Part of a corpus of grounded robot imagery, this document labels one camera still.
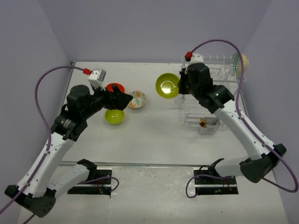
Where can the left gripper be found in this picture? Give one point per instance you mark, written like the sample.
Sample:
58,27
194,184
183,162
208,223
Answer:
117,99

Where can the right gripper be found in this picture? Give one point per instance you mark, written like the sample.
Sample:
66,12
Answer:
181,88

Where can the green bowl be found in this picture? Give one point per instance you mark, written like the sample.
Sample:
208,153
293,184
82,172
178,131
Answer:
167,85
114,117

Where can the floral patterned white bowl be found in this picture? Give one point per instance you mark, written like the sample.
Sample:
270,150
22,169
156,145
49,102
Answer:
139,99

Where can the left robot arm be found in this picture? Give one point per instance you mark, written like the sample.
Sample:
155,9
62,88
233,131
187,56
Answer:
37,191

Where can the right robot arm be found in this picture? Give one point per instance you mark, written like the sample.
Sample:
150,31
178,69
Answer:
262,153

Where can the gold leaf-shaped utensil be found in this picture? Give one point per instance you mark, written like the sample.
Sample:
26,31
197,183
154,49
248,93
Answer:
202,122

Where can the white cutlery holder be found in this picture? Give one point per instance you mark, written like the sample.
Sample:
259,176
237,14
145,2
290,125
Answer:
212,125

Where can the beige bowl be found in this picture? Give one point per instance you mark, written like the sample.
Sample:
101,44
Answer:
235,64

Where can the white wire dish rack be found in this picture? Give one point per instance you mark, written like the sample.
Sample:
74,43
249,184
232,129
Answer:
213,87

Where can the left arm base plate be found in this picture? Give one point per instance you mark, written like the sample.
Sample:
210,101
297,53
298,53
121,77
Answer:
99,187

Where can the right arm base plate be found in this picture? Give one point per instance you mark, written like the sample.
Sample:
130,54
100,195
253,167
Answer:
211,186

